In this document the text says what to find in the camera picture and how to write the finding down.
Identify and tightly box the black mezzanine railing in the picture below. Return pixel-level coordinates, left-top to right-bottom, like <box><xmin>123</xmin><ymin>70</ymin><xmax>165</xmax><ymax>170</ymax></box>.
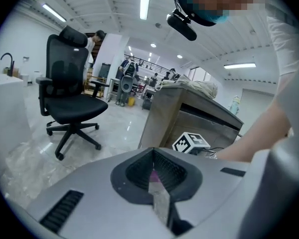
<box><xmin>124</xmin><ymin>54</ymin><xmax>170</xmax><ymax>77</ymax></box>

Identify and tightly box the teal face mask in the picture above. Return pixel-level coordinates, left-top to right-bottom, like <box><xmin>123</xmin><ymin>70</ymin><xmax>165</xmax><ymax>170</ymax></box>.
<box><xmin>175</xmin><ymin>0</ymin><xmax>230</xmax><ymax>26</ymax></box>

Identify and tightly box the black shelf trolley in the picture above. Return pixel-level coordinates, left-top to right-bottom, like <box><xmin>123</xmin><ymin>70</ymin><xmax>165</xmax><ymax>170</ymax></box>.
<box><xmin>142</xmin><ymin>88</ymin><xmax>155</xmax><ymax>111</ymax></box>

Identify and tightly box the black curved faucet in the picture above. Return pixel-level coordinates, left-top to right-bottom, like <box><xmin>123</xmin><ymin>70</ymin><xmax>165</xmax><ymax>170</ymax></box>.
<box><xmin>0</xmin><ymin>52</ymin><xmax>15</xmax><ymax>78</ymax></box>

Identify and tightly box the dark wooden sink cabinet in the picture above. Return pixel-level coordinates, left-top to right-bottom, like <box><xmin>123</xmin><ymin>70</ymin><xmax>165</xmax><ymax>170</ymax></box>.
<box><xmin>138</xmin><ymin>83</ymin><xmax>245</xmax><ymax>154</ymax></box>

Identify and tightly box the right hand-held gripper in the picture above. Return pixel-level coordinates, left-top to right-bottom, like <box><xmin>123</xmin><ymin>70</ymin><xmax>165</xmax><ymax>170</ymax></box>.
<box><xmin>172</xmin><ymin>131</ymin><xmax>211</xmax><ymax>154</ymax></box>

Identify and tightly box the white crumpled towel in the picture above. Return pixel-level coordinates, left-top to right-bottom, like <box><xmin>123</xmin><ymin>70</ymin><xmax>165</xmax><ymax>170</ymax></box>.
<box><xmin>155</xmin><ymin>74</ymin><xmax>219</xmax><ymax>100</ymax></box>

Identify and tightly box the white trash bin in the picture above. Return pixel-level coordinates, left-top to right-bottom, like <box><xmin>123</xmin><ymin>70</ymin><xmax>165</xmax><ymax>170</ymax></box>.
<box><xmin>31</xmin><ymin>71</ymin><xmax>42</xmax><ymax>86</ymax></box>
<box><xmin>19</xmin><ymin>73</ymin><xmax>30</xmax><ymax>87</ymax></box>

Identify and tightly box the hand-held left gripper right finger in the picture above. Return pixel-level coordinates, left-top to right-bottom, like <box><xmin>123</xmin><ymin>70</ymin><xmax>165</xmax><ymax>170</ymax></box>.
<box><xmin>153</xmin><ymin>147</ymin><xmax>252</xmax><ymax>239</ymax></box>

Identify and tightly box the black office chair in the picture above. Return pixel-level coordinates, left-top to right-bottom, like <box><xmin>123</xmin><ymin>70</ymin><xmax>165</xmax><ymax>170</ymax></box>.
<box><xmin>35</xmin><ymin>24</ymin><xmax>109</xmax><ymax>162</ymax></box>

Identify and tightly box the person's right forearm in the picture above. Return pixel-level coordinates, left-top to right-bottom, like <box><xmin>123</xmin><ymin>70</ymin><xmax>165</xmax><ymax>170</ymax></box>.
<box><xmin>215</xmin><ymin>98</ymin><xmax>293</xmax><ymax>163</ymax></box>

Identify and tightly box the long ceiling tube light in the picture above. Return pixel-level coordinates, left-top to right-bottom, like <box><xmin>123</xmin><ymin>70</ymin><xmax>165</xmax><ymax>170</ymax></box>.
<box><xmin>140</xmin><ymin>0</ymin><xmax>153</xmax><ymax>20</ymax></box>
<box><xmin>223</xmin><ymin>62</ymin><xmax>257</xmax><ymax>70</ymax></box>
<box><xmin>41</xmin><ymin>3</ymin><xmax>67</xmax><ymax>23</ymax></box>

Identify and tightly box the black head-worn camera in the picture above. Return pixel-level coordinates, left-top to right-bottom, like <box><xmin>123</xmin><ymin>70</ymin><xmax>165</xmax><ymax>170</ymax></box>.
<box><xmin>166</xmin><ymin>7</ymin><xmax>198</xmax><ymax>42</ymax></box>

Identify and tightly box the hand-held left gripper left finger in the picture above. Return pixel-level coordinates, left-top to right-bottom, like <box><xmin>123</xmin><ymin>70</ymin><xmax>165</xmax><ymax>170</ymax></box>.
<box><xmin>27</xmin><ymin>147</ymin><xmax>175</xmax><ymax>239</ymax></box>

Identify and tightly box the wooden step shelf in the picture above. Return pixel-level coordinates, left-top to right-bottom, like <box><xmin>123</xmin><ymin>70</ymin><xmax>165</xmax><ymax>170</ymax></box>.
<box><xmin>84</xmin><ymin>74</ymin><xmax>108</xmax><ymax>98</ymax></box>

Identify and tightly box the light green cartoon bottle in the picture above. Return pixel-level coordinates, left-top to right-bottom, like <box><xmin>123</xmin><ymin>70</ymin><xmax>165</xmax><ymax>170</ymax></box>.
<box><xmin>228</xmin><ymin>95</ymin><xmax>241</xmax><ymax>116</ymax></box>

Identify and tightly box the person's white shirt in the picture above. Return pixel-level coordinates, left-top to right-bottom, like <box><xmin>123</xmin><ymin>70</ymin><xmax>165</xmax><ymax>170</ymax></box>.
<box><xmin>265</xmin><ymin>0</ymin><xmax>299</xmax><ymax>149</ymax></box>

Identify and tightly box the purple cloth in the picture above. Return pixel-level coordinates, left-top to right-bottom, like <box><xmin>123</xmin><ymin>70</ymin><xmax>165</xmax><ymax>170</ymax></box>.
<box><xmin>149</xmin><ymin>170</ymin><xmax>163</xmax><ymax>184</ymax></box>

